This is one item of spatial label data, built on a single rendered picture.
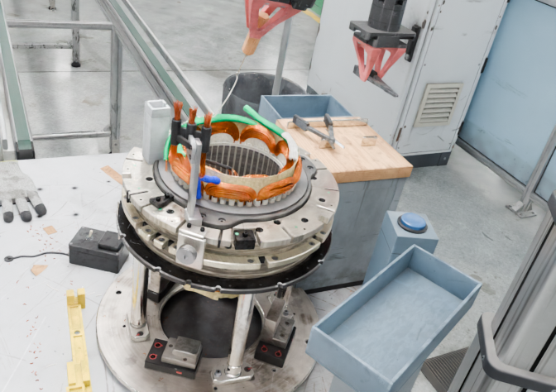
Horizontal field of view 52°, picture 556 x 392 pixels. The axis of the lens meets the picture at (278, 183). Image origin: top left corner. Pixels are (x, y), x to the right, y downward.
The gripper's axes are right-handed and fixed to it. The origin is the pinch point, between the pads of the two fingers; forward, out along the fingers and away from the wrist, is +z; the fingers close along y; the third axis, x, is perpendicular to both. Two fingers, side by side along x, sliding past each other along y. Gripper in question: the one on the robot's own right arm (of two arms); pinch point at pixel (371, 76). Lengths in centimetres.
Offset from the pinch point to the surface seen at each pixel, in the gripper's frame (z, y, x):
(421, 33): 37, -129, -143
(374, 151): 12.3, -0.5, 6.1
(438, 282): 16.1, 6.6, 36.8
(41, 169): 40, 54, -42
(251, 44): -11.0, 31.0, 15.3
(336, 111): 14.1, -4.1, -14.7
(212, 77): 115, -72, -278
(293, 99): 12.8, 4.7, -18.6
